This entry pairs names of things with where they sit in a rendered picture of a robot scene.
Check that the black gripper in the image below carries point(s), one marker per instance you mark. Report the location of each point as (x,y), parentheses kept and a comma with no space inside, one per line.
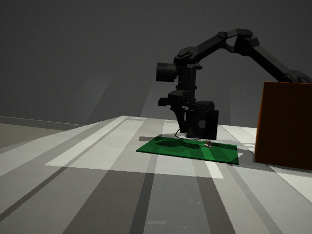
(193,106)

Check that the green circuit board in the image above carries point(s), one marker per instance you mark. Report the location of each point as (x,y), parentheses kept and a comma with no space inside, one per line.
(200,150)

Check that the black connector plug with cable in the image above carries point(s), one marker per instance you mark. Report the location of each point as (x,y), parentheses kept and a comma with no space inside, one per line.
(182,128)

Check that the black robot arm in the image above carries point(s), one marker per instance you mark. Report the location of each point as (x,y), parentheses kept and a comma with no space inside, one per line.
(187,62)

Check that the black cooling fan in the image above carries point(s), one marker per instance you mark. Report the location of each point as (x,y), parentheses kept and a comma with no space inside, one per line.
(205,124)

